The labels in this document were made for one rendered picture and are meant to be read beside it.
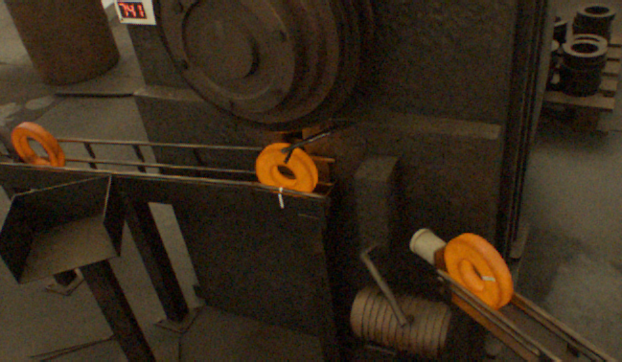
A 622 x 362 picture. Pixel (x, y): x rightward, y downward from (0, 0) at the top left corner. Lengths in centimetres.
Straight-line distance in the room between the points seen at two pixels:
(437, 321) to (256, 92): 63
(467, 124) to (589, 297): 103
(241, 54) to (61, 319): 151
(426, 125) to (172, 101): 67
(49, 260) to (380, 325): 86
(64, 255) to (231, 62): 74
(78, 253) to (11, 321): 91
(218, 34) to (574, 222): 168
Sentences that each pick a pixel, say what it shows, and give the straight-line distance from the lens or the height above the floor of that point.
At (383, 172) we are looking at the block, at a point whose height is 80.
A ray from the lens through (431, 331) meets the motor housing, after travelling 129.
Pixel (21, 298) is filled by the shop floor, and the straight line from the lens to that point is 252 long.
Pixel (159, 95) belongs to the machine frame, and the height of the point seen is 87.
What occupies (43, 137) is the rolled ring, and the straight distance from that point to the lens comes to 190.
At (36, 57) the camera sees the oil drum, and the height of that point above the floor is 20.
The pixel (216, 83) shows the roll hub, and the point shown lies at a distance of 118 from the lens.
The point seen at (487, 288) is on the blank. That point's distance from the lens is 112.
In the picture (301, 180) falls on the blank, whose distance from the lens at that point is 136.
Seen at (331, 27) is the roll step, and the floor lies 114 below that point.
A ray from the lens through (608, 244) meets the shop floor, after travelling 233.
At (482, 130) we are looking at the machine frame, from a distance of 124.
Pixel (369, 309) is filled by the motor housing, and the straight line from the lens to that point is 132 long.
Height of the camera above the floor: 154
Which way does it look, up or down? 37 degrees down
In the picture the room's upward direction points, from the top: 9 degrees counter-clockwise
